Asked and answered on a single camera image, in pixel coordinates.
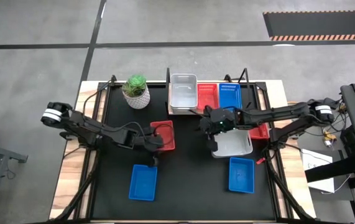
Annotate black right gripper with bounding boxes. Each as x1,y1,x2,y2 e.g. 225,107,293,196
206,108,237,153

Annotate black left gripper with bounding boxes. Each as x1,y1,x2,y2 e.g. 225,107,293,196
132,130,160,167

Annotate blue slotted plastic basket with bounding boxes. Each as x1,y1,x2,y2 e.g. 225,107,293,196
218,83,243,110
228,156,256,195
128,164,159,202

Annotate red mesh plastic basket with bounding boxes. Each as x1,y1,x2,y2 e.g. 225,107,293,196
196,83,219,112
247,122,270,141
149,119,177,152

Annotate black table mat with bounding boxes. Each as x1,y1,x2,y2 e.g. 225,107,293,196
91,82,276,221

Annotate succulent in white patterned pot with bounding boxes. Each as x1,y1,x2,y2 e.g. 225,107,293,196
121,74,151,110

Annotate black cart bar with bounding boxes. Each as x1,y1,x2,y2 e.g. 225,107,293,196
304,154,355,184

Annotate black hazard-striped floor ramp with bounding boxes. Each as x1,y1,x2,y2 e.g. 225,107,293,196
262,10,355,42

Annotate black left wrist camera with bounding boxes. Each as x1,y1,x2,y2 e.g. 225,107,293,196
150,136,165,152

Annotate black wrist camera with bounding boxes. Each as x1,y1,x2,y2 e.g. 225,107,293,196
199,105,215,135
150,136,165,152

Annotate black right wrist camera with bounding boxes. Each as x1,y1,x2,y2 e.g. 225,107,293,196
199,105,215,135

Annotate tangled black cables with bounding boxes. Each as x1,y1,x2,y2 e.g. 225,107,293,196
318,98,351,150

